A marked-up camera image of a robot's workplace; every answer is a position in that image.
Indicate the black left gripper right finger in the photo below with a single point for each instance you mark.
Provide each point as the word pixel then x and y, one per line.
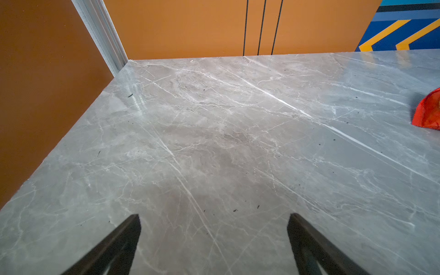
pixel 316 255

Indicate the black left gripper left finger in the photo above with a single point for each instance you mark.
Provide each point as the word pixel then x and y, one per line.
pixel 114 254

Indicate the red snack packet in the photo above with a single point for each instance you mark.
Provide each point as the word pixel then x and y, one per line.
pixel 427 113

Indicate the left aluminium corner post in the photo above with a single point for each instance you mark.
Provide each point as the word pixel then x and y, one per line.
pixel 98 22

